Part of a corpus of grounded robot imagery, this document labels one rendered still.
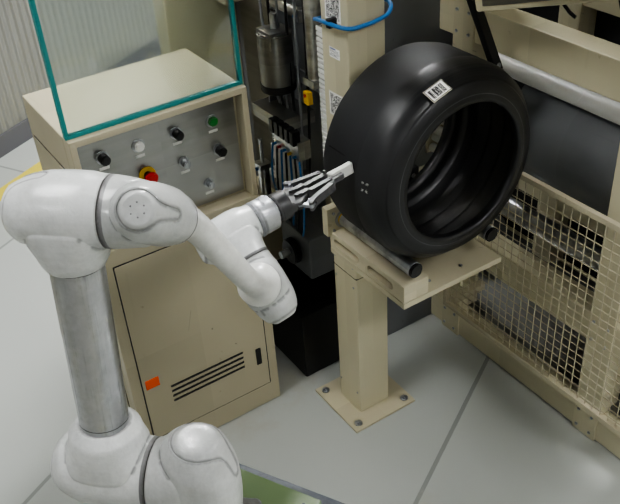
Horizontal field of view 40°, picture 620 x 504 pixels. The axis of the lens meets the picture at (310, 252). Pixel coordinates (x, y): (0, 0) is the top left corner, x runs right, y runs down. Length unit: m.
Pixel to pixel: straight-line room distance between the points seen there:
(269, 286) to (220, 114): 0.82
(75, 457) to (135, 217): 0.60
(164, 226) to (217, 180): 1.26
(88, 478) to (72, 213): 0.60
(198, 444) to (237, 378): 1.35
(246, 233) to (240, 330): 1.02
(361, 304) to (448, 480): 0.66
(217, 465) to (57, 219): 0.60
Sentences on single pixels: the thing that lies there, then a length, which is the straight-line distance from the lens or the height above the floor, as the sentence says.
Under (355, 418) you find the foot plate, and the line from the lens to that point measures 3.16.
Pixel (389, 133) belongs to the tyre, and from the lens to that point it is 2.09.
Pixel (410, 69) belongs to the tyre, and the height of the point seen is 1.44.
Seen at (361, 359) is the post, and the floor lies 0.27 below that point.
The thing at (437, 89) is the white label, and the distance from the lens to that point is 2.11.
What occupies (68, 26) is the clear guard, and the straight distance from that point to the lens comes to 2.30.
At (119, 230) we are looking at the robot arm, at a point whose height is 1.54.
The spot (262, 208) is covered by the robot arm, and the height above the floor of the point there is 1.23.
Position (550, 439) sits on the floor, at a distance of 3.16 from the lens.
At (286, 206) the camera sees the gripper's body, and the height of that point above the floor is 1.22.
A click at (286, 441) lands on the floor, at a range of 3.12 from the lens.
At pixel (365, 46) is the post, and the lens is 2.41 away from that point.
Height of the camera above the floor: 2.31
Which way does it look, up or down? 35 degrees down
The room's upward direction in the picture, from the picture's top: 4 degrees counter-clockwise
